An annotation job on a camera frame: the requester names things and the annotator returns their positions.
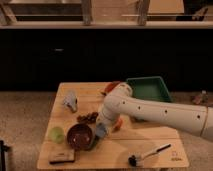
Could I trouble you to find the dark red bowl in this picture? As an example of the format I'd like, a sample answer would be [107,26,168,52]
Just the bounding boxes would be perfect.
[67,124,93,150]

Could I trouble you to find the grey blue crumpled cloth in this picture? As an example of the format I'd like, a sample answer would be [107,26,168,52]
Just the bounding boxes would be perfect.
[62,91,78,113]

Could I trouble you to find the blue sponge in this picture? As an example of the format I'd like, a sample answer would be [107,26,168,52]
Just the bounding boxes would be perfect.
[95,127,107,138]

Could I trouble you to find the green plastic cup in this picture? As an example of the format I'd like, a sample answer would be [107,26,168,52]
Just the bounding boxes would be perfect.
[49,127,64,144]

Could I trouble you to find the green plastic tray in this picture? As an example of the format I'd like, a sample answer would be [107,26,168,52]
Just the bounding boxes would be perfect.
[126,76,172,103]

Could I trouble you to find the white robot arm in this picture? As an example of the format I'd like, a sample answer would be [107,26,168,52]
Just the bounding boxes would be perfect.
[98,82,213,142]

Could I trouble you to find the wooden folding table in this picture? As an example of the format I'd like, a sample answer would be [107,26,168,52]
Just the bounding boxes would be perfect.
[37,82,189,171]

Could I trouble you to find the bunch of dark grapes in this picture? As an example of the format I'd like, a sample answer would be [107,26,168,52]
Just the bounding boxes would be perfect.
[77,112,98,124]

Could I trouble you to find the orange bowl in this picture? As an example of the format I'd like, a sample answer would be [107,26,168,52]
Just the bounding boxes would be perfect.
[101,81,121,96]

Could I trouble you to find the green bean pod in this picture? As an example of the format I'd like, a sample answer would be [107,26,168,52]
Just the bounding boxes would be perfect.
[84,136,100,151]

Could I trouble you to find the white black dish brush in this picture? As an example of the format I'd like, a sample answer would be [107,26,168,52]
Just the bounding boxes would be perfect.
[128,144,171,167]

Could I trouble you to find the dark cabinet counter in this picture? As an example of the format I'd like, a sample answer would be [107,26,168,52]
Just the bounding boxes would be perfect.
[0,28,213,91]

